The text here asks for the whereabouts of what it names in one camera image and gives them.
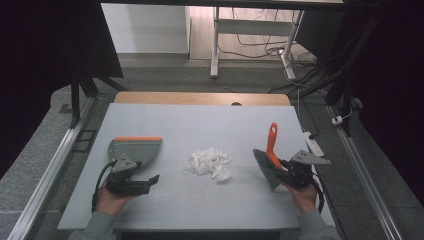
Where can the black metal stand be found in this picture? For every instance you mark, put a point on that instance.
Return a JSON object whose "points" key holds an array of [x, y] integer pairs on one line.
{"points": [[75, 96], [343, 90]]}

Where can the white desk frame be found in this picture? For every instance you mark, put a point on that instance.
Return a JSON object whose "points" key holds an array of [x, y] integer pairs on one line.
{"points": [[253, 27]]}

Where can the person's left hand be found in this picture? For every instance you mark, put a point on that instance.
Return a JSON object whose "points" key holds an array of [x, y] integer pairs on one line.
{"points": [[108, 203]]}

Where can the wooden table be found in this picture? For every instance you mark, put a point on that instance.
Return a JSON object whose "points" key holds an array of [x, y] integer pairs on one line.
{"points": [[200, 99]]}

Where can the white power strip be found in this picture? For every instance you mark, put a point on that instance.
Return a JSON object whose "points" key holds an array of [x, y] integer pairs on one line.
{"points": [[313, 144]]}

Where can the pile of white paper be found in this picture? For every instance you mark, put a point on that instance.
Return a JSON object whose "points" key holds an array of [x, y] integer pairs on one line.
{"points": [[208, 163]]}

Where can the small white adapter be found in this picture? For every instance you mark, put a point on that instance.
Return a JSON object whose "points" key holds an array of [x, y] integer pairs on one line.
{"points": [[337, 120]]}

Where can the aluminium rail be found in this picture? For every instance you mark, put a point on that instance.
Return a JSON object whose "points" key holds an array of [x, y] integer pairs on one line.
{"points": [[363, 173], [53, 163]]}

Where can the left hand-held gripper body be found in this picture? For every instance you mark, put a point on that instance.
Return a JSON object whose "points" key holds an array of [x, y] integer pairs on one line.
{"points": [[125, 186]]}

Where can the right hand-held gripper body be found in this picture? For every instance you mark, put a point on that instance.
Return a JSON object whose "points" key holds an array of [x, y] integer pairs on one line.
{"points": [[298, 175]]}

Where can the person's right hand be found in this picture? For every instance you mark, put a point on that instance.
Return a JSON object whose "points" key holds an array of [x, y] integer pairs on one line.
{"points": [[305, 198]]}

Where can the grey dustpan with orange edge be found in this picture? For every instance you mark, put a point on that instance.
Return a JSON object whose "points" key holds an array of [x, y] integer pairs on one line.
{"points": [[141, 150]]}

